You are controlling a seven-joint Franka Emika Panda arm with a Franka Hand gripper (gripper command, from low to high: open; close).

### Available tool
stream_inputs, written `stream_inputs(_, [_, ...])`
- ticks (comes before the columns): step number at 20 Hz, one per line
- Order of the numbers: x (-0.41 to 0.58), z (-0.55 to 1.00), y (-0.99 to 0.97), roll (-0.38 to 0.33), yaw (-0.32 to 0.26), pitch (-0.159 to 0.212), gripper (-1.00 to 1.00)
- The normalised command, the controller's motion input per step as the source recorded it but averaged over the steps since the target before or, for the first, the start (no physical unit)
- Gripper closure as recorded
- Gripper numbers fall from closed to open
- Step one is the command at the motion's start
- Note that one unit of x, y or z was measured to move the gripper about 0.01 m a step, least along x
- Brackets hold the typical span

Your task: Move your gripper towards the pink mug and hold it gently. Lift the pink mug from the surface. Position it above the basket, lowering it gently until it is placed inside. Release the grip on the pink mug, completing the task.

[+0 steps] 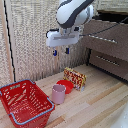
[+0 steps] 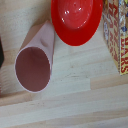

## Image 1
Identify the red and yellow snack box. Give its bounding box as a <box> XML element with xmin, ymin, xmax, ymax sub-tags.
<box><xmin>63</xmin><ymin>66</ymin><xmax>88</xmax><ymax>91</ymax></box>

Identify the brown drawer cabinet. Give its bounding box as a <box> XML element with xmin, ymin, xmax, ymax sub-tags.
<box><xmin>81</xmin><ymin>9</ymin><xmax>128</xmax><ymax>82</ymax></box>

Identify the pink mug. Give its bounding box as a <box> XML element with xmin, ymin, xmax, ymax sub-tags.
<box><xmin>51</xmin><ymin>83</ymin><xmax>67</xmax><ymax>105</ymax></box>

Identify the red shopping basket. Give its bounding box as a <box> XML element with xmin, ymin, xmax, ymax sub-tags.
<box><xmin>0</xmin><ymin>79</ymin><xmax>56</xmax><ymax>128</ymax></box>

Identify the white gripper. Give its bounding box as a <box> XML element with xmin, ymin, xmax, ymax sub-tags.
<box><xmin>45</xmin><ymin>26</ymin><xmax>84</xmax><ymax>57</ymax></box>

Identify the black cable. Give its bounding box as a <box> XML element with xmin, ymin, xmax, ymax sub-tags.
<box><xmin>80</xmin><ymin>15</ymin><xmax>128</xmax><ymax>38</ymax></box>

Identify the red bowl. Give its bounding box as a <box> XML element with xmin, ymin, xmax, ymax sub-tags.
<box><xmin>55</xmin><ymin>79</ymin><xmax>75</xmax><ymax>95</ymax></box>

